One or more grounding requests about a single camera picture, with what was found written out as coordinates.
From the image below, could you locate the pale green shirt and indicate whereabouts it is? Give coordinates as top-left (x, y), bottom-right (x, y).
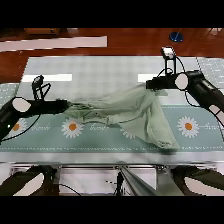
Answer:
top-left (63, 83), bottom-right (180, 151)

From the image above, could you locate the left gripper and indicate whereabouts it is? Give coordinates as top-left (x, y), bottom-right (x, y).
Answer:
top-left (39, 99), bottom-right (72, 116)

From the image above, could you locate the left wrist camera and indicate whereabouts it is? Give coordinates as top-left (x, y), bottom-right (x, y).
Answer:
top-left (31, 75), bottom-right (52, 102)

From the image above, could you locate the silver frame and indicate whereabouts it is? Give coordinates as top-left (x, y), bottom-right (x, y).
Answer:
top-left (0, 161), bottom-right (224, 197)

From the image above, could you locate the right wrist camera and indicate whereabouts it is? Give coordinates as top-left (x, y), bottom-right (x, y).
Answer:
top-left (161, 46), bottom-right (178, 78)

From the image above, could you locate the black cable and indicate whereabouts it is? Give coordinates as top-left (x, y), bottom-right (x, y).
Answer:
top-left (54, 182), bottom-right (83, 197)

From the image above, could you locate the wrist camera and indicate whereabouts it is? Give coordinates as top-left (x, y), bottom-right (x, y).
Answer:
top-left (31, 75), bottom-right (52, 102)
top-left (161, 46), bottom-right (178, 78)

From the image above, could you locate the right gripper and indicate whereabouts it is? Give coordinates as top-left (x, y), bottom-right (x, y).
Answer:
top-left (145, 75), bottom-right (178, 91)

